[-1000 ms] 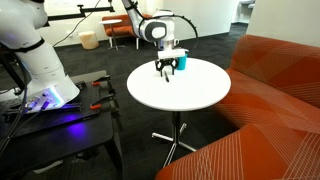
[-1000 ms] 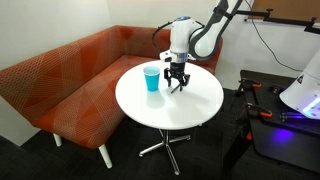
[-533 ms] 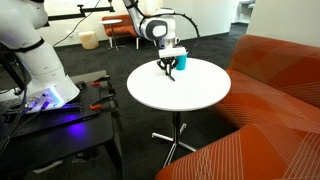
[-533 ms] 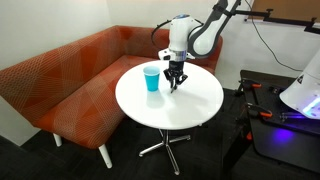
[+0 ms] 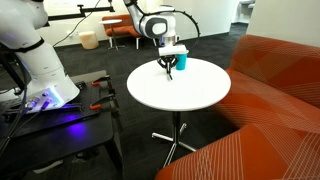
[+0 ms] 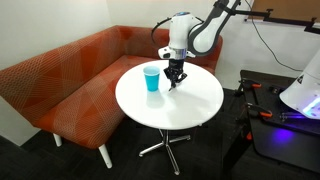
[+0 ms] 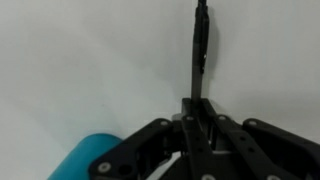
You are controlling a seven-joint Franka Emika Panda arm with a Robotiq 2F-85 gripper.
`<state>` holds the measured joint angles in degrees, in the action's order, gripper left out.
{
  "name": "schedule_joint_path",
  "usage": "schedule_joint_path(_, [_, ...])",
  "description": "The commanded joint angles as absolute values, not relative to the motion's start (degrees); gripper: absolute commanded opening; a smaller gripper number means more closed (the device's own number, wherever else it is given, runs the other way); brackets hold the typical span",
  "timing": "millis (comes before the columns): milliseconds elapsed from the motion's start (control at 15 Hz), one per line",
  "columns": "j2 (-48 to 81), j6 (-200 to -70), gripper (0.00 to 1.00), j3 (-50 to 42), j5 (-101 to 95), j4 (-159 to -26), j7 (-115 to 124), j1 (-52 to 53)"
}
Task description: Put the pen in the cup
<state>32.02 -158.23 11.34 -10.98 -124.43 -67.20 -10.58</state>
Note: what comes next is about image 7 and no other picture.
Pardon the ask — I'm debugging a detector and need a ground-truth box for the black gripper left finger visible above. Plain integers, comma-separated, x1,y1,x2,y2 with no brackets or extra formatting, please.
88,97,218,180

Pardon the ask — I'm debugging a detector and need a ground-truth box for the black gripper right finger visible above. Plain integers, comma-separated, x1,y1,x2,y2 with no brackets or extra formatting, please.
199,98,320,180

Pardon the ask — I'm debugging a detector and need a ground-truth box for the black pen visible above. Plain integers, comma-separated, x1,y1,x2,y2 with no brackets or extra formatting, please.
190,0,211,101

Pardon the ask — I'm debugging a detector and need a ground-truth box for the blue plastic cup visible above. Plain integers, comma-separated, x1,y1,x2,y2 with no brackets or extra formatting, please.
46,132,125,180

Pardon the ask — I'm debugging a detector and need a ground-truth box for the round white pedestal table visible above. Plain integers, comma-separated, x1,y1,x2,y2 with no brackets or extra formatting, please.
0,0,320,180

